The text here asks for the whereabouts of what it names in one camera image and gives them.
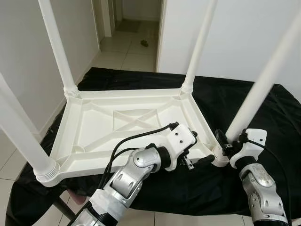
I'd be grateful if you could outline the black table cloth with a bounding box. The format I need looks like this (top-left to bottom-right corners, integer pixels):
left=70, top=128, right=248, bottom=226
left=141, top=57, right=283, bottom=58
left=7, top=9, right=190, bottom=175
left=7, top=67, right=301, bottom=226

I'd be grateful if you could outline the black table leg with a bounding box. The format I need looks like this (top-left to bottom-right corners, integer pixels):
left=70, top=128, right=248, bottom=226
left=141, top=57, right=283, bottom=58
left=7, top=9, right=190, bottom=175
left=52, top=198, right=76, bottom=222

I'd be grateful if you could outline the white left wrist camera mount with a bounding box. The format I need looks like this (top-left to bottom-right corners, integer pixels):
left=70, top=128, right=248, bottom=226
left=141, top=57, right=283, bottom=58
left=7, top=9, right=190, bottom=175
left=162, top=123, right=198, bottom=171

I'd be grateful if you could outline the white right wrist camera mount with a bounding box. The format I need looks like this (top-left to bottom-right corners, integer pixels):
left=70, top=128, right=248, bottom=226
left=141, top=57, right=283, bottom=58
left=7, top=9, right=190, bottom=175
left=230, top=128, right=268, bottom=168

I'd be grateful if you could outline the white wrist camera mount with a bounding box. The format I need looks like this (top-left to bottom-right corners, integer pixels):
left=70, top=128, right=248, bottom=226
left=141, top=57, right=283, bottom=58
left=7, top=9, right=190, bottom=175
left=230, top=128, right=268, bottom=168
left=162, top=123, right=198, bottom=171

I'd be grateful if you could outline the brown door mat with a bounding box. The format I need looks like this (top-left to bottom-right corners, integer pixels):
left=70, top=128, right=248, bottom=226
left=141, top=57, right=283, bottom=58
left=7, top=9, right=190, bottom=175
left=115, top=20, right=142, bottom=32

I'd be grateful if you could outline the white plastic table top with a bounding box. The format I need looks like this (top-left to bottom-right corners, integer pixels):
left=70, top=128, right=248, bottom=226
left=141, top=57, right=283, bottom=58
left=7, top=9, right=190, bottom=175
left=35, top=85, right=231, bottom=188

